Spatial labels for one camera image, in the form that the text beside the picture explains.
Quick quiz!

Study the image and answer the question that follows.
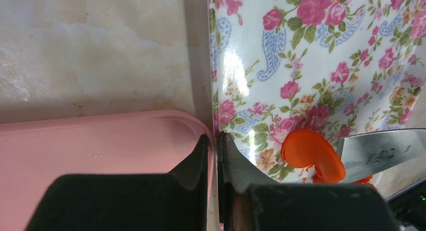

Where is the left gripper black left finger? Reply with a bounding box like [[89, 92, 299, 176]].
[[26, 135, 208, 230]]

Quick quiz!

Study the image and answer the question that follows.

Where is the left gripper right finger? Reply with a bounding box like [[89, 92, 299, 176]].
[[217, 133, 399, 230]]

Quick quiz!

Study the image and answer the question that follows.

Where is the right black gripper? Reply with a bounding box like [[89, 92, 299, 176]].
[[387, 179, 425, 231]]

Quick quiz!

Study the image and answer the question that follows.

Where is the pink plastic tray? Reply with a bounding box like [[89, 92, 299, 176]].
[[1, 110, 212, 230]]

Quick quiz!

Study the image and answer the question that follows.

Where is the metal scraper wooden handle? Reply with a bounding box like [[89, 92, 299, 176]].
[[337, 128, 425, 183]]

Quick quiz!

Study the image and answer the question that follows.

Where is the orange-red dough piece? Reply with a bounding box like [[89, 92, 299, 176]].
[[281, 130, 346, 183]]

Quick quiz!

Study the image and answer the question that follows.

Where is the floral patterned tray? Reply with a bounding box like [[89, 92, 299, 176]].
[[208, 0, 425, 184]]

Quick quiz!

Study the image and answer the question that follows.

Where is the orange dough scrap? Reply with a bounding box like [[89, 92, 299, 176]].
[[297, 175, 376, 188]]

